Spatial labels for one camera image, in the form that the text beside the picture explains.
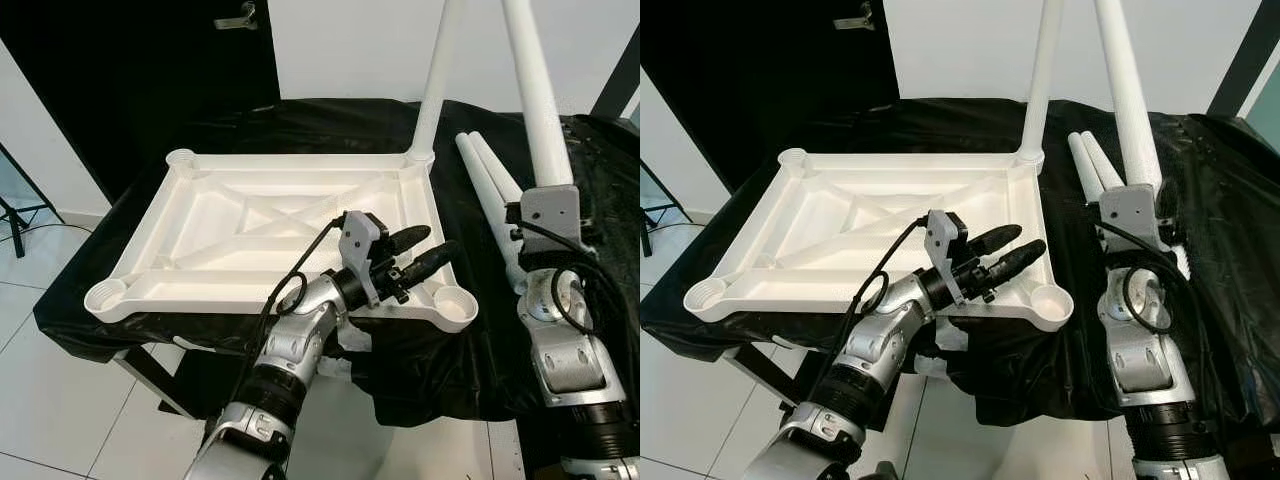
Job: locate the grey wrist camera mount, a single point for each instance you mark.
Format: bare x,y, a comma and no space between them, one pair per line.
1130,212
550,215
942,240
355,240

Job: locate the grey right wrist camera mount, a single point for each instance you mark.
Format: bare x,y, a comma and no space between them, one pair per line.
550,215
1130,212

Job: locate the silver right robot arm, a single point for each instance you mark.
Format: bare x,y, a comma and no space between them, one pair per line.
1140,360
570,360

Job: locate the black tripod stand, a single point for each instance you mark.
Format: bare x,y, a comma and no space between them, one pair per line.
15,215
650,215

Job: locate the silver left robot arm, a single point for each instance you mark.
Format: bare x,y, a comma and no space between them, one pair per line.
885,345
295,345

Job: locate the black door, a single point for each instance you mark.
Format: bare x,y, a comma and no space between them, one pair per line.
120,70
740,70

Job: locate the black plastic cover sheet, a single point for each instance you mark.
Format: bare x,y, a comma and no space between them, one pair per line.
600,250
1230,250

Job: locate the black wall pillar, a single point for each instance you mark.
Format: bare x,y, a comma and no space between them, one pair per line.
620,80
1250,50

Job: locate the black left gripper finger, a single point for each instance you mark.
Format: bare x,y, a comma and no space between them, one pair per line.
1000,238
410,238
428,262
1020,260

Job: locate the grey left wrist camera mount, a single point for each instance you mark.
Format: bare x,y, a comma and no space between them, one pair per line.
355,240
942,240

